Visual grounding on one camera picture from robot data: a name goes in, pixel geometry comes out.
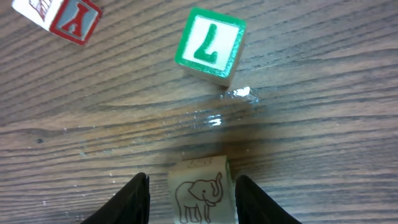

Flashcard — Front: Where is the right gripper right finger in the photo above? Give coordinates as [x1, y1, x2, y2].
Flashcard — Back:
[235, 175, 301, 224]

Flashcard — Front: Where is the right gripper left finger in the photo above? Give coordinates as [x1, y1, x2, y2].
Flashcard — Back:
[81, 172, 150, 224]

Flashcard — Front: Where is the red E wooden block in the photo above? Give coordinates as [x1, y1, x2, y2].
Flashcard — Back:
[168, 156, 236, 224]

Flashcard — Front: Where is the number 2 wooden block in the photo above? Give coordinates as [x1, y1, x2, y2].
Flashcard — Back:
[12, 0, 103, 45]

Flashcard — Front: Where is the green L wooden block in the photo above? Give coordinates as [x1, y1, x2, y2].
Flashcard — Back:
[174, 7, 247, 87]

